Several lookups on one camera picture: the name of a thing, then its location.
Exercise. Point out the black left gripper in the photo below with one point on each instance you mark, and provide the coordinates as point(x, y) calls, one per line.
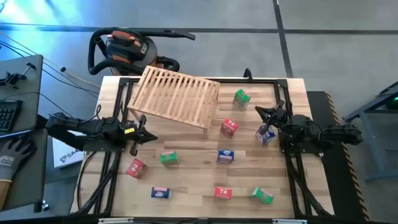
point(132, 133)

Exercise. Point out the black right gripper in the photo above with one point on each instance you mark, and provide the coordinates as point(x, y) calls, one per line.
point(279, 119)

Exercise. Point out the blue Frosted Flakes cereal box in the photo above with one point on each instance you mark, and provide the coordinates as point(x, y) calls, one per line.
point(160, 193)
point(268, 138)
point(225, 156)

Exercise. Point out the green Apple Jacks cereal box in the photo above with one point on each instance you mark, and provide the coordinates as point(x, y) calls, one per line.
point(241, 99)
point(262, 195)
point(168, 158)

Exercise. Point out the red Froot Loops cereal box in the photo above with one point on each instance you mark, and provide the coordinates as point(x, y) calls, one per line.
point(136, 168)
point(229, 127)
point(223, 193)

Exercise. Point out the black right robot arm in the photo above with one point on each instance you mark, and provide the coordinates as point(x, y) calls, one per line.
point(311, 130)

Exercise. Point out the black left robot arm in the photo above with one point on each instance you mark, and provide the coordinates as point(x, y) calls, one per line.
point(93, 127)

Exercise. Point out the wooden slatted shelf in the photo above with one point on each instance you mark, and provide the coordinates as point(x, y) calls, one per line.
point(174, 93)

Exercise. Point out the black hazard-striped floor mat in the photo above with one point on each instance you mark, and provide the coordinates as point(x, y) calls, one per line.
point(317, 102)

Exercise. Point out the white printed sheet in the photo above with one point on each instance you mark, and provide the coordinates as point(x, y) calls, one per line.
point(65, 155)

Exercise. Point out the silver aluminium bar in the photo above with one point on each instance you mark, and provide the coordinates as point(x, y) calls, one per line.
point(289, 221)
point(116, 221)

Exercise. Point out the black orange shop vacuum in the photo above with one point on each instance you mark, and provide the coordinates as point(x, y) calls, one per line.
point(127, 48)
point(90, 56)

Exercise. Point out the blue metal cart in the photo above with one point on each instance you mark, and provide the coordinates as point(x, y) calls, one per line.
point(370, 140)

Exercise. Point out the small metal clamp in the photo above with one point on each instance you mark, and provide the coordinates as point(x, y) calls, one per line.
point(45, 206)

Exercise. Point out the grey black work glove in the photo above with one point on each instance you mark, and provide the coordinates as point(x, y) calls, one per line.
point(15, 155)

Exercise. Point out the black keyboard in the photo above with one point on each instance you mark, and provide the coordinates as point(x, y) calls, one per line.
point(7, 115)

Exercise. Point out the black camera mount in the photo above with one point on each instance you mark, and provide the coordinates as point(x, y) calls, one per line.
point(247, 74)

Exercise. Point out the black clamp mount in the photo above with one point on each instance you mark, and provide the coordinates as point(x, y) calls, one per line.
point(12, 77)

